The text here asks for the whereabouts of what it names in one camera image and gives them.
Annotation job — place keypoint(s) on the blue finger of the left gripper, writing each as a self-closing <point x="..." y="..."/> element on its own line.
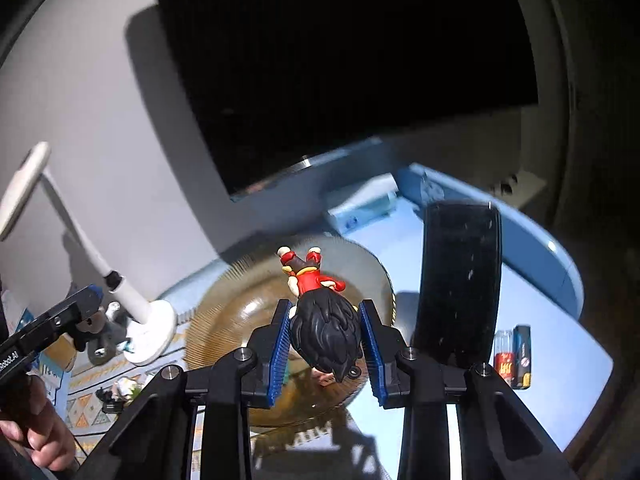
<point x="77" y="307"/>

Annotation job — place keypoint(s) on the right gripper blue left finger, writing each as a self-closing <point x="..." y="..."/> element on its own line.
<point x="270" y="344"/>

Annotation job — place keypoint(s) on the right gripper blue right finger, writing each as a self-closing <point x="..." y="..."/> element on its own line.
<point x="381" y="345"/>

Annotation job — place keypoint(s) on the black haired red figurine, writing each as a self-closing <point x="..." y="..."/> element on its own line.
<point x="325" y="326"/>

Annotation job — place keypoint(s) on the left hand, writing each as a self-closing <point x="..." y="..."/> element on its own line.
<point x="52" y="443"/>

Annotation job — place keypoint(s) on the ribbed amber glass bowl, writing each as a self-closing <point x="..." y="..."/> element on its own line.
<point x="245" y="297"/>

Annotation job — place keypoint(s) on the white desk lamp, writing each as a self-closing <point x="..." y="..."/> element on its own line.
<point x="151" y="324"/>

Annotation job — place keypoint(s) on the black curved stand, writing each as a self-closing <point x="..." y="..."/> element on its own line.
<point x="460" y="283"/>

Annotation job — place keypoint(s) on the red small bottle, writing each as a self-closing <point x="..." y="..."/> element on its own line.
<point x="504" y="355"/>

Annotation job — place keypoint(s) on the black small box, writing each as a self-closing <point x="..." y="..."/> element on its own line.
<point x="522" y="346"/>

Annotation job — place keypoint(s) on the black monitor screen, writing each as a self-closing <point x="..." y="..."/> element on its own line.
<point x="271" y="82"/>

